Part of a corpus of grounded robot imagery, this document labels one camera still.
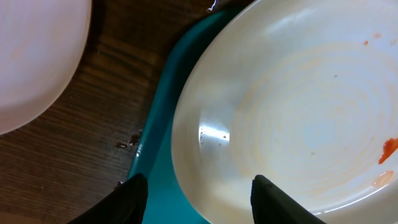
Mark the white plate with stain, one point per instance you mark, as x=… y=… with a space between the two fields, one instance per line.
x=42 y=42

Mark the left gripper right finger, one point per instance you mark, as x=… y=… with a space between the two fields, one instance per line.
x=270 y=205

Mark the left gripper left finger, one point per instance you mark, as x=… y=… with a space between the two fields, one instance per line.
x=125 y=205

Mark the teal plastic tray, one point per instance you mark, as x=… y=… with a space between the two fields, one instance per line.
x=166 y=202

